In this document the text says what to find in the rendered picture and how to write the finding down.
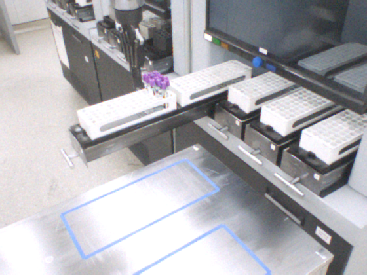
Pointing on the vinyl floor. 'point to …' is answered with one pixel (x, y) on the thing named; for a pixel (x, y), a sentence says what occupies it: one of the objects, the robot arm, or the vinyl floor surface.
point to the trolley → (164, 228)
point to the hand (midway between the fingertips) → (135, 75)
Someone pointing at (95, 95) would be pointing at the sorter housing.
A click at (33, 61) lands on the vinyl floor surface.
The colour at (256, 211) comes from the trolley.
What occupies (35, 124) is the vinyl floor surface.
